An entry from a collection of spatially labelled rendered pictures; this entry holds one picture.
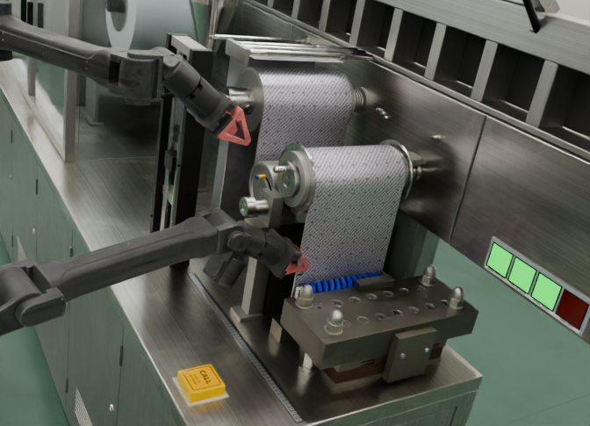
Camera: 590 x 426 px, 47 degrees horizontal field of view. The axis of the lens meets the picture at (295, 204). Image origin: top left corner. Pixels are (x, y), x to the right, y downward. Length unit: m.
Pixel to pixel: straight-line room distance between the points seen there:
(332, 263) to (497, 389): 1.81
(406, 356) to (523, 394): 1.81
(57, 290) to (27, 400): 1.64
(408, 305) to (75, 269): 0.71
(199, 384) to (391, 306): 0.43
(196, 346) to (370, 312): 0.37
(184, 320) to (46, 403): 1.23
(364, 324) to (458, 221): 0.31
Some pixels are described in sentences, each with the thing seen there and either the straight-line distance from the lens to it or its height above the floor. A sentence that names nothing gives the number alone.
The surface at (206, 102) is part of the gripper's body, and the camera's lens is 1.21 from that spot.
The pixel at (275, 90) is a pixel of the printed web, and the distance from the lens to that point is 1.52.
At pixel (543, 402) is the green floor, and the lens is 3.21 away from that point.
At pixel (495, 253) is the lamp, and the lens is 1.42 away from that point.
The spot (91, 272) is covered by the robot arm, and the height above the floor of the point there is 1.19.
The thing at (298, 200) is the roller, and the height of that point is 1.22.
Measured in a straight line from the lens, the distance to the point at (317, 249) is 1.43.
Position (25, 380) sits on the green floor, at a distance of 2.78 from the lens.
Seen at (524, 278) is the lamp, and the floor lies 1.18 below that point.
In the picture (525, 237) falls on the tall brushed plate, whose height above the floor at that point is 1.25.
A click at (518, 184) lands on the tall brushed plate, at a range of 1.38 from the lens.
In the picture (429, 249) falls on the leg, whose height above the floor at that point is 0.98.
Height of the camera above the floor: 1.77
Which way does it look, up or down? 24 degrees down
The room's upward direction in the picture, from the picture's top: 10 degrees clockwise
